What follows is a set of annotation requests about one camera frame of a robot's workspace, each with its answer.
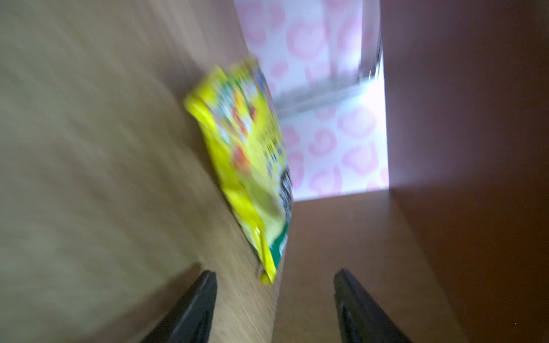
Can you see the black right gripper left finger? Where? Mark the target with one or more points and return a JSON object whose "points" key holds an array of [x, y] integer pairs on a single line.
{"points": [[190, 320]]}

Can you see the yellow floral fertilizer packet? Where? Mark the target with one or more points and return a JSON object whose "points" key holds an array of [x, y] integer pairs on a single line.
{"points": [[235, 112]]}

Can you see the wooden shelf unit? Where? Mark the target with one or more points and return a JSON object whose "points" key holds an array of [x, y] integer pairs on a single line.
{"points": [[110, 208]]}

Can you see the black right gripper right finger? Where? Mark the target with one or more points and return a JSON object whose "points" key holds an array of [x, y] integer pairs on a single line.
{"points": [[360, 317]]}

